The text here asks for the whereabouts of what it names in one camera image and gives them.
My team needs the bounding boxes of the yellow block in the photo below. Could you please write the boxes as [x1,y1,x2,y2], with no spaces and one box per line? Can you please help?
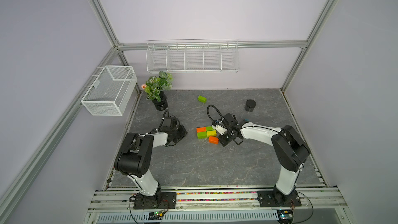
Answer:
[206,130,217,138]

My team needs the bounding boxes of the orange block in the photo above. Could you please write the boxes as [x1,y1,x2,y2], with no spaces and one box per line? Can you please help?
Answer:
[197,127,207,133]
[208,136,219,145]

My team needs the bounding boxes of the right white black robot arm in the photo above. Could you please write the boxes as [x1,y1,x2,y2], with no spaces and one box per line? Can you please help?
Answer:
[212,114,311,197]

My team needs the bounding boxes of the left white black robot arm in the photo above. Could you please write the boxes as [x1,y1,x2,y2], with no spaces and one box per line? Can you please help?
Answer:
[114,116,187,198]

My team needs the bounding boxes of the black cylinder container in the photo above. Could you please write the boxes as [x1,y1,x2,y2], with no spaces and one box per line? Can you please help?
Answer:
[245,99,257,112]

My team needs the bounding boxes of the green potted plant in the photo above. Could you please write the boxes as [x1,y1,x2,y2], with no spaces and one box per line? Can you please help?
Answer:
[141,72,174,111]

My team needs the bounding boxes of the white mesh side basket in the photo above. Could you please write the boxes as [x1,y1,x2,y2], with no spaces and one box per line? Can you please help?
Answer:
[81,65,137,116]

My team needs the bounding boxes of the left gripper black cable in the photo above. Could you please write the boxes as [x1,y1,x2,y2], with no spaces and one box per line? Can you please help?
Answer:
[160,109,172,125]

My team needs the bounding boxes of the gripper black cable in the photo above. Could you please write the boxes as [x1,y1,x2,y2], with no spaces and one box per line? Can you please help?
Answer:
[160,109,172,125]
[206,104,224,123]

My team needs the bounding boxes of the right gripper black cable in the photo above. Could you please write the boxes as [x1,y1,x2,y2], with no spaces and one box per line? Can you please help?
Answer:
[206,104,224,123]

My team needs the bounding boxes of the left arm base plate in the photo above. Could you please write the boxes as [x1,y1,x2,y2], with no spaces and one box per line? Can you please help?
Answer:
[133,192,177,209]

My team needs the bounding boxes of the long white wire basket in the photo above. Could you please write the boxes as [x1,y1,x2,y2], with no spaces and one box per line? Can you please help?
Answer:
[146,39,240,73]

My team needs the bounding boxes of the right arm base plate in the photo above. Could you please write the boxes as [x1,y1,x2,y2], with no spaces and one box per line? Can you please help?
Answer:
[257,189,302,207]

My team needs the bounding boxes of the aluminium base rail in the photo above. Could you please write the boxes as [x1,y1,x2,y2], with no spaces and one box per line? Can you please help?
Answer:
[88,187,348,213]

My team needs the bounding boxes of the white vented cable duct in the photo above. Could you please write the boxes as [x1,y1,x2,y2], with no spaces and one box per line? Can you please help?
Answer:
[95,210,279,224]

